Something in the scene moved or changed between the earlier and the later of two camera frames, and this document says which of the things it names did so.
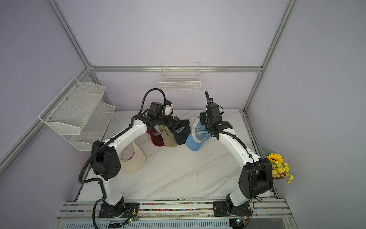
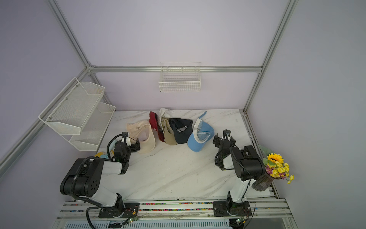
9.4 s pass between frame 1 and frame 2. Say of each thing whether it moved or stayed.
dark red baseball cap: moved
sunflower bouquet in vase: stayed
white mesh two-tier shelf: stayed
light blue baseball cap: stayed
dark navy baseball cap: stayed
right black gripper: moved
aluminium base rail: stayed
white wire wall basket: stayed
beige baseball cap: moved
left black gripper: moved
